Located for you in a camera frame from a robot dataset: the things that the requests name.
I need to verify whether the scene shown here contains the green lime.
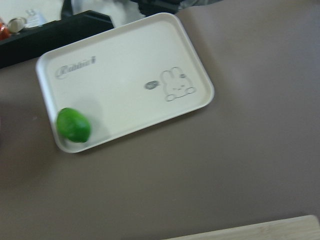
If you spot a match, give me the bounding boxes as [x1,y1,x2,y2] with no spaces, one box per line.
[56,107,92,143]

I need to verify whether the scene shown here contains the black bar on table edge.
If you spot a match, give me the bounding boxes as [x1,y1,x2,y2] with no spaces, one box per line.
[0,10,114,68]

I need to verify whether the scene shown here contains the bamboo cutting board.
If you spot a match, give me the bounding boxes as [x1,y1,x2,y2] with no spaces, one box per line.
[175,215,320,240]

